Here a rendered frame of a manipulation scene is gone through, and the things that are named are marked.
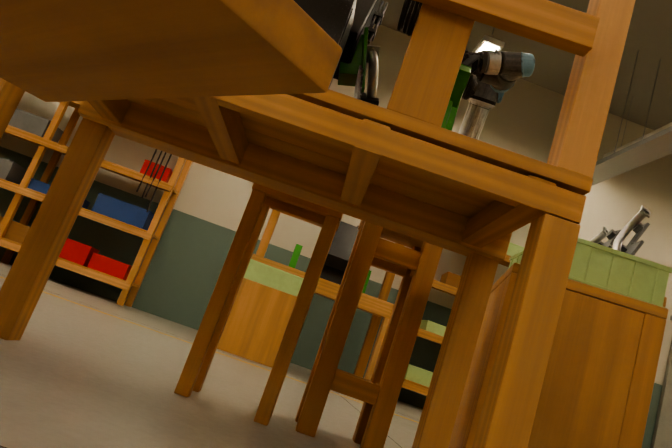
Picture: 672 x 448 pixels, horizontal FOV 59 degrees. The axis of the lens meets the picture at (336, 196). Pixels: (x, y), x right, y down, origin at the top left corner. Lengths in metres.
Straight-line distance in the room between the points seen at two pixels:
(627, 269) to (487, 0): 1.19
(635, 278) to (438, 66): 1.20
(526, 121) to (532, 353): 7.28
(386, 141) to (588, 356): 1.12
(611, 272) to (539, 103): 6.56
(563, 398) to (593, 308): 0.32
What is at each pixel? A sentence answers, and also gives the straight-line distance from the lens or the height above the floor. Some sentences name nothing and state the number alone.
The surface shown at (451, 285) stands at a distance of 7.21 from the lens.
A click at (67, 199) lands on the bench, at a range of 2.14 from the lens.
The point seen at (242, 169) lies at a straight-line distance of 1.99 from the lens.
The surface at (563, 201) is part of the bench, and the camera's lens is 1.51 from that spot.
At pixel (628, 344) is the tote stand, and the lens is 2.25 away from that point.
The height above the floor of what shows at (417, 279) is 0.64.
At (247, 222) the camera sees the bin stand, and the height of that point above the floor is 0.62.
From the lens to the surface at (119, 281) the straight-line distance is 6.86.
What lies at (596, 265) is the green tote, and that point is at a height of 0.88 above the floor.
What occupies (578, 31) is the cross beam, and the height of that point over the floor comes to 1.22.
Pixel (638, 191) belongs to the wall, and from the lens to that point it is 9.14.
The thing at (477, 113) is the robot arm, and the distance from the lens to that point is 2.45.
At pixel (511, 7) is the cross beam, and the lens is 1.61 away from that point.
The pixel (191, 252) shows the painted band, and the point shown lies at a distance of 7.41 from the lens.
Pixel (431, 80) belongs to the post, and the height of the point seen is 0.99.
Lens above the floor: 0.30
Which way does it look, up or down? 14 degrees up
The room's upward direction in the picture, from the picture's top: 19 degrees clockwise
